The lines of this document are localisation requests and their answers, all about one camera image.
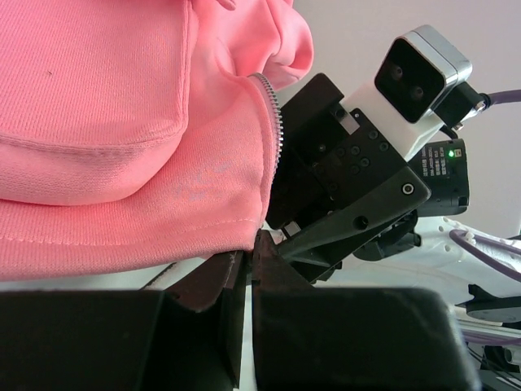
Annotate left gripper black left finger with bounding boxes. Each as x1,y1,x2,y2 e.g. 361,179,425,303
1,251,247,390

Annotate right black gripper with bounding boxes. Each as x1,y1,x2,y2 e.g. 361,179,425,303
266,73,431,281

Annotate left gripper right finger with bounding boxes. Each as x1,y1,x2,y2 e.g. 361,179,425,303
252,231,482,390

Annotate pink fleece jacket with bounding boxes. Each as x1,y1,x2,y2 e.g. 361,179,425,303
1,1,313,281

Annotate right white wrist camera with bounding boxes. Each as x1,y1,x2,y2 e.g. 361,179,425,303
341,24,487,160

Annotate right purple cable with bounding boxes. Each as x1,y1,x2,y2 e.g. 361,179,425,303
447,89,521,282

